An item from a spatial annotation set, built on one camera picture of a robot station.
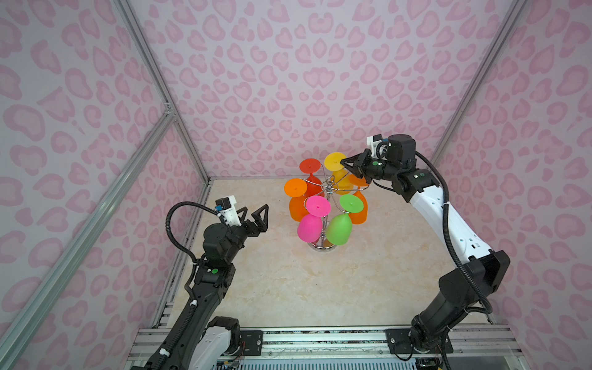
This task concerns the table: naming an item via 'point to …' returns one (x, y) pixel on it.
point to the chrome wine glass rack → (324, 245)
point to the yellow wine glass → (340, 175)
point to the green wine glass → (339, 227)
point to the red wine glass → (311, 166)
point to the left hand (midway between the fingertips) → (258, 204)
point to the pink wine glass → (310, 227)
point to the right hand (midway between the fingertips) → (343, 158)
